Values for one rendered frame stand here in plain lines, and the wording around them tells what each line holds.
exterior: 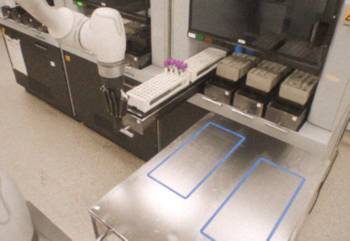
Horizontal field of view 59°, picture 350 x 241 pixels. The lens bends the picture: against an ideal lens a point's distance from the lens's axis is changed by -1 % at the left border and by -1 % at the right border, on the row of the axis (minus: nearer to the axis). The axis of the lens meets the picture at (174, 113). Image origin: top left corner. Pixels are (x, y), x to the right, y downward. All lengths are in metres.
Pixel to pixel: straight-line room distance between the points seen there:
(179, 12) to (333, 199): 1.45
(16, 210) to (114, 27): 0.55
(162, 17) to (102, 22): 0.67
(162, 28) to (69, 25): 0.67
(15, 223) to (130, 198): 0.28
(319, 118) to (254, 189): 0.55
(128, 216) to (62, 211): 1.17
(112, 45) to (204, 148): 0.44
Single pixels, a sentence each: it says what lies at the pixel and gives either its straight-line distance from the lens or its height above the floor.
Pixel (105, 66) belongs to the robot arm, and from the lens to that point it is 1.01.
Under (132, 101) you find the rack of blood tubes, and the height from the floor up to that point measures 0.84.
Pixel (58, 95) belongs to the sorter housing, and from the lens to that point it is 2.55.
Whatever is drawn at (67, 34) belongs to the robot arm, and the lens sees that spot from 1.04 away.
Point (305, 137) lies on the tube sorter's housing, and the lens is 1.32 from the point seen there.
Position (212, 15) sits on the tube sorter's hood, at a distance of 1.40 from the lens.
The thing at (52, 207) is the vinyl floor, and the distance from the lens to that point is 2.01.
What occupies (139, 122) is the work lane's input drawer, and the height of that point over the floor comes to 0.79.
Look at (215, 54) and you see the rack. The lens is 1.58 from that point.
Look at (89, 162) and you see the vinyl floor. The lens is 2.23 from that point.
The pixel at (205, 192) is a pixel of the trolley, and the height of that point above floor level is 0.82.
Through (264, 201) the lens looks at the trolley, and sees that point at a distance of 0.90.
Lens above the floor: 1.48
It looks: 34 degrees down
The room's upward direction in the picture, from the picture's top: 1 degrees clockwise
